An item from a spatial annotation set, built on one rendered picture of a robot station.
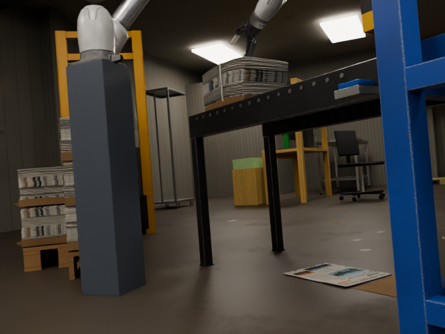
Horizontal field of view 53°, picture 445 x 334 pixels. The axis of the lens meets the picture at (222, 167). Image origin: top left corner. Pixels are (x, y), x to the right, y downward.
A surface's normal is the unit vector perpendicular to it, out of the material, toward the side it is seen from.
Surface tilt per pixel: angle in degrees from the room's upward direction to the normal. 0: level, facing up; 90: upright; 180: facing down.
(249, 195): 90
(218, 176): 90
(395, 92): 90
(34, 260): 90
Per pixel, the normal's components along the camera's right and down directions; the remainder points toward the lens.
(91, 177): -0.40, 0.01
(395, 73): -0.83, 0.05
